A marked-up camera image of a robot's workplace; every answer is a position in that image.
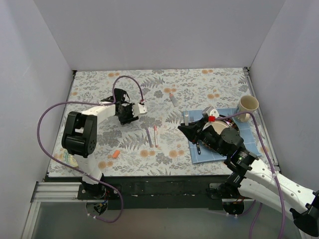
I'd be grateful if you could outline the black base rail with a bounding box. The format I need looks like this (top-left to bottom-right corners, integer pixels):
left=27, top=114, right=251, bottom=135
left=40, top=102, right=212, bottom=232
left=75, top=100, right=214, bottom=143
left=32, top=175, right=265, bottom=210

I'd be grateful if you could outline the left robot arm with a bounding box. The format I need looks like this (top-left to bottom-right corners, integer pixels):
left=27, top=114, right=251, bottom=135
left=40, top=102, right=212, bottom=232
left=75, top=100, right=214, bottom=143
left=61, top=88, right=147, bottom=199

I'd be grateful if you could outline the purple highlighter pen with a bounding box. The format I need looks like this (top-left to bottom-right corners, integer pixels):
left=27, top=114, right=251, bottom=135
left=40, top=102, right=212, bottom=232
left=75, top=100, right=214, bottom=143
left=146, top=128, right=154, bottom=148

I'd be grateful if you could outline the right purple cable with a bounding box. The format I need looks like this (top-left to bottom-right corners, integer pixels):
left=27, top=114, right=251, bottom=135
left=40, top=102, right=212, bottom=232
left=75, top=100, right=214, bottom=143
left=214, top=111, right=286, bottom=239

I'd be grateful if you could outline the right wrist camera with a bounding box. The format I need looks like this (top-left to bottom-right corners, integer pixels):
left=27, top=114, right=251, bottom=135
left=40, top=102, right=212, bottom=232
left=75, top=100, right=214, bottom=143
left=202, top=107, right=220, bottom=130

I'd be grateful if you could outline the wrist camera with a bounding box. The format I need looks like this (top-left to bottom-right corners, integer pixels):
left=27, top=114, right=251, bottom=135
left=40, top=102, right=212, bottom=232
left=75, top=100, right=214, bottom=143
left=202, top=107, right=220, bottom=130
left=132, top=103, right=148, bottom=117

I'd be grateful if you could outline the cream mug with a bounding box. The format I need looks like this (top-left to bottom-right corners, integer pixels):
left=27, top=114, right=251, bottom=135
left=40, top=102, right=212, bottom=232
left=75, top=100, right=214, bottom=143
left=235, top=95, right=259, bottom=122

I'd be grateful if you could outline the floral tablecloth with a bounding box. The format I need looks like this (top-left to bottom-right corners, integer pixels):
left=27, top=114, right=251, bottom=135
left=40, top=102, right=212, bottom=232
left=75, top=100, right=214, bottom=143
left=48, top=67, right=280, bottom=178

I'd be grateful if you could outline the blue checkered placemat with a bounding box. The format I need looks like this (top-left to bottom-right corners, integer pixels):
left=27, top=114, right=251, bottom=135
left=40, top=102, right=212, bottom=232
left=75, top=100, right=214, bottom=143
left=183, top=110, right=262, bottom=164

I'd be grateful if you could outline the white acrylic marker pink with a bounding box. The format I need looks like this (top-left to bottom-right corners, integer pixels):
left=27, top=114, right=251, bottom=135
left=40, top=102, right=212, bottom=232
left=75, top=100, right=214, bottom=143
left=154, top=125, right=159, bottom=148

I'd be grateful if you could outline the patterned small bowl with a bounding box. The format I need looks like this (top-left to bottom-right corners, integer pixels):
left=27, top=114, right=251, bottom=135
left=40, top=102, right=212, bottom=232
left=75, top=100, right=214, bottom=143
left=61, top=149, right=78, bottom=168

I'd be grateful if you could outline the thin yellow pen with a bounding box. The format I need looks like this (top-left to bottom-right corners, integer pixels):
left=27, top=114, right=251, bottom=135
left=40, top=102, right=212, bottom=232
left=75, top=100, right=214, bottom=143
left=184, top=111, right=189, bottom=126

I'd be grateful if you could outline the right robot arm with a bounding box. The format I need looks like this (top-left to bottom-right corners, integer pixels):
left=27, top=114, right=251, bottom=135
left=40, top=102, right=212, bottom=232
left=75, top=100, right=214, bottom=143
left=178, top=118, right=319, bottom=237

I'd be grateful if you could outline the brown striped plate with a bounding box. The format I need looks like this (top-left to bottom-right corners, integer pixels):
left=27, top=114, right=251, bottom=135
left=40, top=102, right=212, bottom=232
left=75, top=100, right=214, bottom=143
left=199, top=117, right=241, bottom=150

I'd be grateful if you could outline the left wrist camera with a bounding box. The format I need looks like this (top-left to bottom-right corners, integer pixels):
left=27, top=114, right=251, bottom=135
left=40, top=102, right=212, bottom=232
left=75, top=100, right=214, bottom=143
left=132, top=103, right=148, bottom=117

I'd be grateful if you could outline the black handled fork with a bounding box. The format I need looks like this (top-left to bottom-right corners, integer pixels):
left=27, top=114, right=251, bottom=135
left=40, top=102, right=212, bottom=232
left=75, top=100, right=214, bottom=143
left=189, top=117, right=201, bottom=155

